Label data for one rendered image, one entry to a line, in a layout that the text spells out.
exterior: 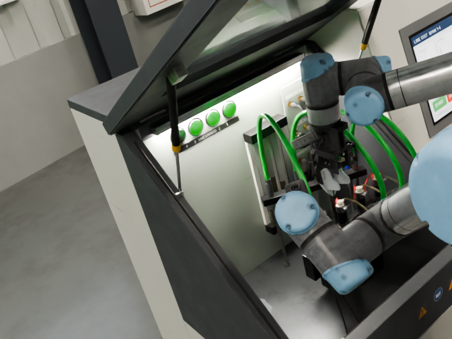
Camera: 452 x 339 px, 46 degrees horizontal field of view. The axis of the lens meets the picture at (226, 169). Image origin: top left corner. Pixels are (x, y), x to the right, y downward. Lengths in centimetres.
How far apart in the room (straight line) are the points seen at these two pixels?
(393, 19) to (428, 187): 112
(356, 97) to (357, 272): 33
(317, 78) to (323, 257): 43
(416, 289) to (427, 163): 88
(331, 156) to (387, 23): 54
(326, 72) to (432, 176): 63
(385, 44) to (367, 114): 61
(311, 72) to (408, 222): 42
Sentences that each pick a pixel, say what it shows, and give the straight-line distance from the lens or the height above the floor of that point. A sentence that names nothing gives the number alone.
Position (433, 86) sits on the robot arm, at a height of 153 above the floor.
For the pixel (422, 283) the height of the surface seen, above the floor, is 95.
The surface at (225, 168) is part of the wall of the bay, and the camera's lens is 157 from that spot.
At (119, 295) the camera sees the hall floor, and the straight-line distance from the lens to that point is 327.
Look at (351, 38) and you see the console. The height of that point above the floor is 147.
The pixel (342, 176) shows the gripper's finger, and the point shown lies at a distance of 135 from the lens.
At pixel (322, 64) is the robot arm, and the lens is 118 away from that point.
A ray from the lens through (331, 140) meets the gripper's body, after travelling 125.
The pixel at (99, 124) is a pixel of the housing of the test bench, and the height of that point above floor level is 146.
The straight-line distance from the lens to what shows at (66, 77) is 531.
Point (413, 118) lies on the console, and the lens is 172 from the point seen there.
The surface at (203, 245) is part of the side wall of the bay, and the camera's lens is 127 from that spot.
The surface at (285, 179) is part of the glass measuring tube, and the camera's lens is 173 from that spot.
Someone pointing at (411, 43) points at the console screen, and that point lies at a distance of 173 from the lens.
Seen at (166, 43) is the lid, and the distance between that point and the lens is 92.
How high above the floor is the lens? 195
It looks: 28 degrees down
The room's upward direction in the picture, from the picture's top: 15 degrees counter-clockwise
